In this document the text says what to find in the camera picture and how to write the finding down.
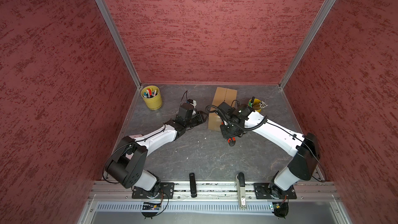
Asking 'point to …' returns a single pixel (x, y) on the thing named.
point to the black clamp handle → (193, 185)
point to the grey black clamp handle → (240, 178)
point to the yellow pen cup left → (151, 95)
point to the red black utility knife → (231, 141)
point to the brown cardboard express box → (222, 95)
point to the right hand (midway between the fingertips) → (227, 138)
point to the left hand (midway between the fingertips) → (207, 118)
